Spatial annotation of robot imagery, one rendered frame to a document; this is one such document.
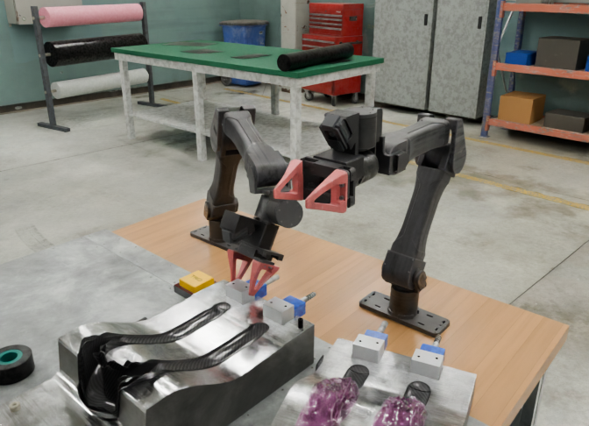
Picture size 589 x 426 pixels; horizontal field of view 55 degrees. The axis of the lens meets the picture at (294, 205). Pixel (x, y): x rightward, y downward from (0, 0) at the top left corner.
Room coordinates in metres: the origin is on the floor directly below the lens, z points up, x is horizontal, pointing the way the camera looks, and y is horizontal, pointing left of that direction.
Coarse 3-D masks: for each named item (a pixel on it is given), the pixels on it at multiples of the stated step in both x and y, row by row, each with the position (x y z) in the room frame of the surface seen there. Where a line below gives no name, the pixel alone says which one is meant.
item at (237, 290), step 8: (240, 280) 1.03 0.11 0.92; (248, 280) 1.05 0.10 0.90; (272, 280) 1.07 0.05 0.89; (232, 288) 0.99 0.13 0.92; (240, 288) 0.99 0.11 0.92; (248, 288) 0.99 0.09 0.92; (264, 288) 1.03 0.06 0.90; (232, 296) 1.00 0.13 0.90; (240, 296) 0.98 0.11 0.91; (248, 296) 0.99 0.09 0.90; (256, 296) 1.01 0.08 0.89
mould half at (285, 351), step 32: (224, 288) 1.04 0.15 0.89; (160, 320) 0.93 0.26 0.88; (224, 320) 0.92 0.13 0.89; (256, 320) 0.92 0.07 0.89; (64, 352) 0.79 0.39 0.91; (128, 352) 0.76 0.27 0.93; (160, 352) 0.79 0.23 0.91; (192, 352) 0.82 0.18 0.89; (256, 352) 0.82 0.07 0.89; (288, 352) 0.85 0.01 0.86; (64, 384) 0.77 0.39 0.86; (160, 384) 0.68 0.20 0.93; (192, 384) 0.70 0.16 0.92; (224, 384) 0.74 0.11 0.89; (256, 384) 0.79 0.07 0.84; (0, 416) 0.70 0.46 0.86; (32, 416) 0.70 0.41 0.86; (64, 416) 0.70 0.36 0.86; (96, 416) 0.69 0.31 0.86; (128, 416) 0.66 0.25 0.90; (160, 416) 0.65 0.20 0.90; (192, 416) 0.69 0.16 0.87; (224, 416) 0.74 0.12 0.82
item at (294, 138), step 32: (160, 64) 5.09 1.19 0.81; (192, 64) 4.80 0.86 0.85; (224, 64) 4.50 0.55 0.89; (256, 64) 4.42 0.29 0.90; (288, 64) 4.03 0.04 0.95; (320, 64) 4.42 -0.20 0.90; (352, 64) 4.48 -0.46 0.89; (128, 96) 5.56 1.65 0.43; (128, 128) 5.56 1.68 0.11; (192, 128) 4.97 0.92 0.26; (256, 128) 4.97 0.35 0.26; (288, 128) 4.97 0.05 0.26
